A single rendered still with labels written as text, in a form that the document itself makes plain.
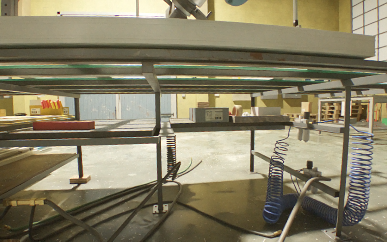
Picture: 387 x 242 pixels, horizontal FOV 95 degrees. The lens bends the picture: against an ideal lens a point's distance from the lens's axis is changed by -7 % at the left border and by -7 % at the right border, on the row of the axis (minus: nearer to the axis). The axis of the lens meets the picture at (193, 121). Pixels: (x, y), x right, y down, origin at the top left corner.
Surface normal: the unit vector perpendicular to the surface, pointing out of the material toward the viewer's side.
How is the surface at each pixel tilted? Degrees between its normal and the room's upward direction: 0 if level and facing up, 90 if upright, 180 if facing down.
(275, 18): 90
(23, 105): 90
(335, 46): 90
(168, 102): 90
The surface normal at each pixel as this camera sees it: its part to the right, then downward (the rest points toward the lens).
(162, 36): 0.15, 0.07
